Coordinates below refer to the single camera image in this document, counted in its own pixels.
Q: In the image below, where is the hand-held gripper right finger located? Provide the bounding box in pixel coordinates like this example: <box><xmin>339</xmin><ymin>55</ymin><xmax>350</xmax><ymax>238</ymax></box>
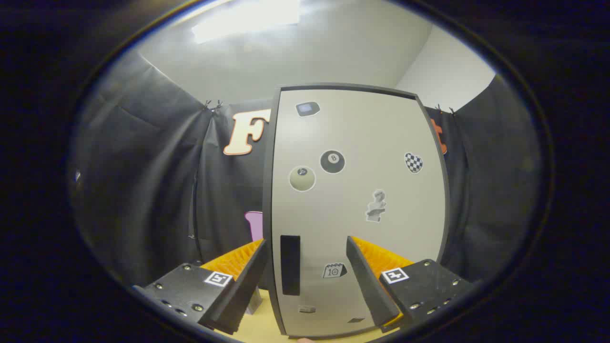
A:
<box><xmin>346</xmin><ymin>236</ymin><xmax>476</xmax><ymax>334</ymax></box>

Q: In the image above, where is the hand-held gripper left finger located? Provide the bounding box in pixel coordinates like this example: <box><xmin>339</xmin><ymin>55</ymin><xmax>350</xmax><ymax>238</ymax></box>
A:
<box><xmin>132</xmin><ymin>238</ymin><xmax>272</xmax><ymax>335</ymax></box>

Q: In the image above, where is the black door handle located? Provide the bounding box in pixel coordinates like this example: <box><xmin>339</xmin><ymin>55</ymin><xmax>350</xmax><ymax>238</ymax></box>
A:
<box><xmin>280</xmin><ymin>235</ymin><xmax>301</xmax><ymax>296</ymax></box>

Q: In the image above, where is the dark grey cabinet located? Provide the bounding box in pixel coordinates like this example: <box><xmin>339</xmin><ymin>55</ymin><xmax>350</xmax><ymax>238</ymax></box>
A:
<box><xmin>245</xmin><ymin>83</ymin><xmax>452</xmax><ymax>340</ymax></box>

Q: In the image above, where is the black backdrop cloth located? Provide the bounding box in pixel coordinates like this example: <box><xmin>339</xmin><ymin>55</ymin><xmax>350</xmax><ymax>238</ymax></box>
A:
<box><xmin>69</xmin><ymin>50</ymin><xmax>544</xmax><ymax>291</ymax></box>

